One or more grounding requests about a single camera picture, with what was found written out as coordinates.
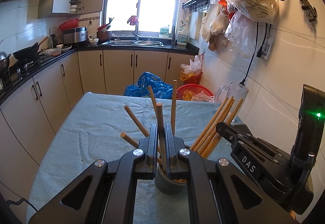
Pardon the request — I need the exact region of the dark utensil holder cup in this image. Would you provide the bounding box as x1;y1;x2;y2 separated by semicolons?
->
154;164;186;195

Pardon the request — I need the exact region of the grey-blue table cloth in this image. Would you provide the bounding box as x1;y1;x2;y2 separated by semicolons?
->
25;92;245;224

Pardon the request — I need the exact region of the clear glass mug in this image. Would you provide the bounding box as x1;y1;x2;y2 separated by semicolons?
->
214;82;248;109

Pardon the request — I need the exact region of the red plastic basin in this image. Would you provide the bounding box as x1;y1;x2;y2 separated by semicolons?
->
176;84;214;102

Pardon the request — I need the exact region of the blue plastic bag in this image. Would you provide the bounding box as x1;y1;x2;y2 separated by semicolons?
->
123;71;174;100

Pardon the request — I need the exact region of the red basket with bags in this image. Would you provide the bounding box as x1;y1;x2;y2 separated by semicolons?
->
180;54;203;85

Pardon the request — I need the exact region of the dark red utensil pot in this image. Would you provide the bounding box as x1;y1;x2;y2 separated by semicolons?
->
96;17;114;43

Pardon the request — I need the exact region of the black wok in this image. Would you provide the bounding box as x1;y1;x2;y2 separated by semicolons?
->
13;36;49;61

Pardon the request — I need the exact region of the silver rice cooker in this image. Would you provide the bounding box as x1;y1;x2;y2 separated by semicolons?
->
63;27;88;45

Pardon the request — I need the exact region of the steel sink faucet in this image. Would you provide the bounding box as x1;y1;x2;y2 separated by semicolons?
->
127;15;141;42

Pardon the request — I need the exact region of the steel lidded pot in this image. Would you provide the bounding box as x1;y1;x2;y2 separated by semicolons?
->
0;51;11;78

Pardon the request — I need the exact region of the red colander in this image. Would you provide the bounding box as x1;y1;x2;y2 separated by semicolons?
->
59;19;79;31

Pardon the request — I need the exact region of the black power cable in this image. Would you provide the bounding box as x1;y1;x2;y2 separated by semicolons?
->
238;21;268;86

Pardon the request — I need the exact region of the black wall shelf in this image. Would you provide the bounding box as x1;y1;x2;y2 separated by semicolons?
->
182;0;210;12

